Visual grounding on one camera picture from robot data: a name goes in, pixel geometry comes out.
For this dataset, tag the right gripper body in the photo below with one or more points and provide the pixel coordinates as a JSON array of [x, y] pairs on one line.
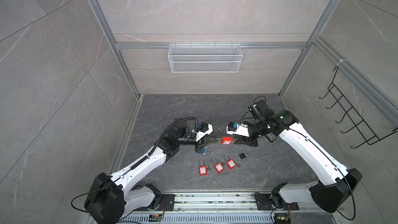
[[249, 140]]

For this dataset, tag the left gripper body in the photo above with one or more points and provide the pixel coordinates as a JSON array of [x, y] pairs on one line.
[[199, 144]]

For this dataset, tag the red padlock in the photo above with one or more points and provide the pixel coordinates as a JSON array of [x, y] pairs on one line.
[[225, 140], [202, 168], [217, 165], [230, 162]]

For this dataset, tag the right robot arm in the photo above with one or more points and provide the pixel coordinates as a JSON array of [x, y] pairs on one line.
[[335, 184]]

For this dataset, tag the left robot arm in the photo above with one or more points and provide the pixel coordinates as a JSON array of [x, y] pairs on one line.
[[180, 132]]

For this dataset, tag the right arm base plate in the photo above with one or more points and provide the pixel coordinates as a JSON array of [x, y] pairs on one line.
[[268, 202]]

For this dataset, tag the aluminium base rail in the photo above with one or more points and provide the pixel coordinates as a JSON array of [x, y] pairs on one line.
[[214, 202]]

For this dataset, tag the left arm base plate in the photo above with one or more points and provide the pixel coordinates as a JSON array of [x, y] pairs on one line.
[[164, 202]]

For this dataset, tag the white wire mesh basket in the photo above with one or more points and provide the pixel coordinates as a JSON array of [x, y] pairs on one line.
[[205, 58]]

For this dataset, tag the black wire hook rack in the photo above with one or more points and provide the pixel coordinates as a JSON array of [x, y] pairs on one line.
[[359, 124]]

